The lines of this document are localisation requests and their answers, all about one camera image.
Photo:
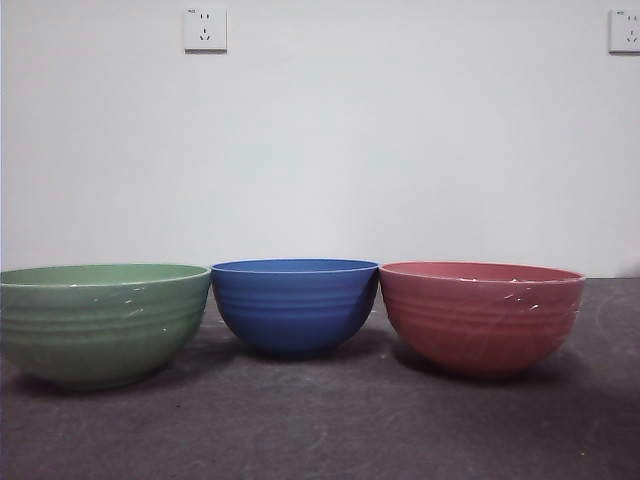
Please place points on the white wall socket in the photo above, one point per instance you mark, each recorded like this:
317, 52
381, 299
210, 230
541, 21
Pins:
205, 30
626, 32

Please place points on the green ribbed bowl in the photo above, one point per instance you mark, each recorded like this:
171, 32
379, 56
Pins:
100, 325

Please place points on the red ribbed bowl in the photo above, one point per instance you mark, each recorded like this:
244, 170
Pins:
480, 320

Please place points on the blue ribbed bowl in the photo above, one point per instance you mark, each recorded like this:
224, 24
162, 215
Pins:
295, 310

